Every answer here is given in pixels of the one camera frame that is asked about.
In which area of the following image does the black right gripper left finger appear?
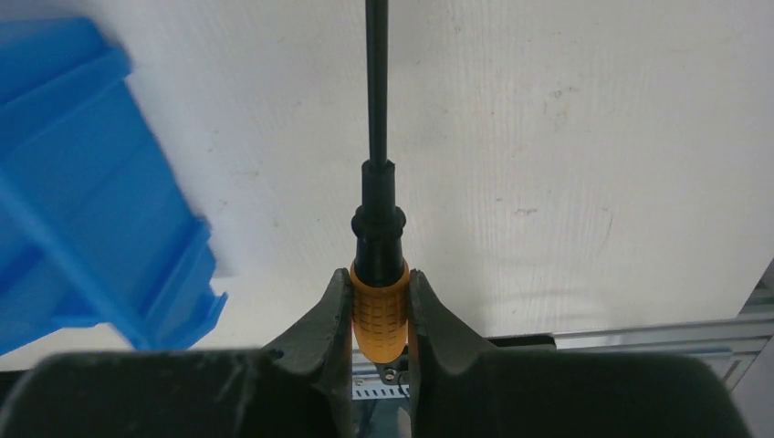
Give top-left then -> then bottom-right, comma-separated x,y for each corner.
1,268 -> 353,437

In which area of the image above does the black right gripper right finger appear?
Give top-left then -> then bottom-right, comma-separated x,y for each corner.
409,270 -> 749,437

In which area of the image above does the orange black screwdriver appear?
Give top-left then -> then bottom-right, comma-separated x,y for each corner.
350,1 -> 409,364

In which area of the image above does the blue plastic bin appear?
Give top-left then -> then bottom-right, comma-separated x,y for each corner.
1,18 -> 226,353

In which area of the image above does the aluminium front rail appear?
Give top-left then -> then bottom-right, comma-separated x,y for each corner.
351,284 -> 774,402

